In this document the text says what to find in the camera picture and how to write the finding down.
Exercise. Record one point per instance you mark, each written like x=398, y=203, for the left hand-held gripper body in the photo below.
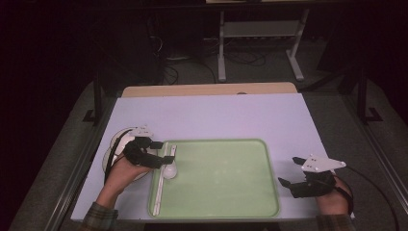
x=139, y=154

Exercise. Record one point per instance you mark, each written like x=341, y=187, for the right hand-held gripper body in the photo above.
x=316, y=186

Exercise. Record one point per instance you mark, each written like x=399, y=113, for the silver metal chopstick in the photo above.
x=158, y=195
x=162, y=189

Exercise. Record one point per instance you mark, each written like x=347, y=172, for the white plate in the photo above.
x=106, y=162

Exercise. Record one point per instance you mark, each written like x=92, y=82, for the light green plastic tray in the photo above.
x=221, y=179

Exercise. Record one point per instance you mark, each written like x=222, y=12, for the person's right hand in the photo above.
x=333, y=202

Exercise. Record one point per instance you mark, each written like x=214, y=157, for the person's left hand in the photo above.
x=125, y=174

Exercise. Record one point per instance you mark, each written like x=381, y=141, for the black metal stand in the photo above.
x=362, y=96
x=97, y=96

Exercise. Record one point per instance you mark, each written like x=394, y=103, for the aluminium rail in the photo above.
x=73, y=183
x=385, y=163

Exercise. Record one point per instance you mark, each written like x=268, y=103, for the white metal desk frame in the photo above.
x=256, y=29

